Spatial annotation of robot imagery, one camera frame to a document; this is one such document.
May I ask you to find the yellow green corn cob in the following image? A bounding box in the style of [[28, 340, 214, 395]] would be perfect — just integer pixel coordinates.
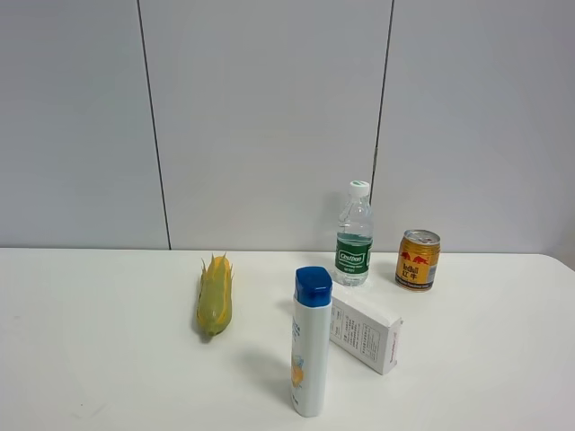
[[195, 254, 233, 339]]

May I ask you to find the clear water bottle green label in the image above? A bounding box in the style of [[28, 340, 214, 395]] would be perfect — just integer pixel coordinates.
[[335, 180, 374, 286]]

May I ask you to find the white blue shampoo bottle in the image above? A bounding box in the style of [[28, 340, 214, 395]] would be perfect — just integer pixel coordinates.
[[291, 266, 332, 418]]

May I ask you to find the gold Red Bull can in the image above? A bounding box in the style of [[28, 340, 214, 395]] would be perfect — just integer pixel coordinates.
[[394, 229, 440, 292]]

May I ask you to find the white cardboard box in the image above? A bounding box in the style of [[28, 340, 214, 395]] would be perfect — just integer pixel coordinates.
[[330, 293, 403, 375]]

